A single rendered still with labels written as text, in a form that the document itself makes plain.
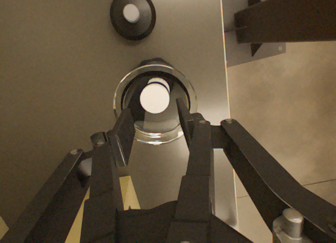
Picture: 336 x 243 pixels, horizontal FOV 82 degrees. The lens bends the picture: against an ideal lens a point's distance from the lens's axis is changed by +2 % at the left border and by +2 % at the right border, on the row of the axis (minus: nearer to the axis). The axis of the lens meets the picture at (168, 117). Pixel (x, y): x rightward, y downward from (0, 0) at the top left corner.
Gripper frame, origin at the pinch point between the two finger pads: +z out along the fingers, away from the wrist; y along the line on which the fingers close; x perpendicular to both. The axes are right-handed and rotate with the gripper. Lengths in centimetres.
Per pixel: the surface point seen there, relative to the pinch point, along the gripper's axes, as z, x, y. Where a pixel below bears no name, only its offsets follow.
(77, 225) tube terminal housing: 14.2, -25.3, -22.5
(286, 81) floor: 123, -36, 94
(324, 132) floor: 123, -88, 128
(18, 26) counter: 28.3, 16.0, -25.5
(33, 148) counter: 28.3, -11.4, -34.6
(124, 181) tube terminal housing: 25.8, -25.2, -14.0
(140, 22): 24.7, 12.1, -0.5
